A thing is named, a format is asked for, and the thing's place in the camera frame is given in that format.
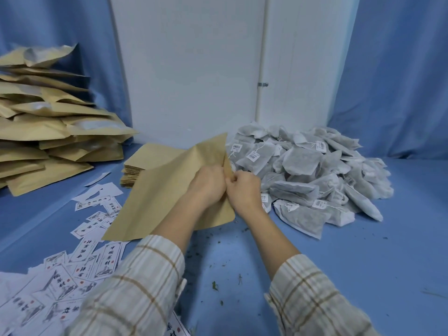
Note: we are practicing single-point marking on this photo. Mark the blue table cover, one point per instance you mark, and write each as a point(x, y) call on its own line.
point(350, 269)

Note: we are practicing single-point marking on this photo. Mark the person's right hand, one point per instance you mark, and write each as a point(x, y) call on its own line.
point(246, 192)

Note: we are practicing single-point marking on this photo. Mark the person's left hand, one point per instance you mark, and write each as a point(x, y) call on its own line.
point(208, 185)

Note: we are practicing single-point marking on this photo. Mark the white wall pipe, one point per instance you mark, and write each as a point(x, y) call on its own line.
point(261, 48)

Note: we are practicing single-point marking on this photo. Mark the kraft pouch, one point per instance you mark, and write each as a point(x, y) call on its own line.
point(157, 192)

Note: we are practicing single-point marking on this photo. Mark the blue curtain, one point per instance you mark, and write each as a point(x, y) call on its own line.
point(52, 24)
point(395, 66)

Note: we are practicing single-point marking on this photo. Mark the pile of white tea bags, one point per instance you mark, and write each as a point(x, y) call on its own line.
point(301, 164)

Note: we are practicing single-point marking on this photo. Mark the pile of kraft pouches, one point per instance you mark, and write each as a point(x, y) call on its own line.
point(35, 129)

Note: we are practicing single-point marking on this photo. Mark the white paper labels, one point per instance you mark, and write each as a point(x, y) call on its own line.
point(63, 283)

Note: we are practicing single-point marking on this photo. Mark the stack of kraft pouches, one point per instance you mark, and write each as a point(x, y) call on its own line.
point(150, 157)

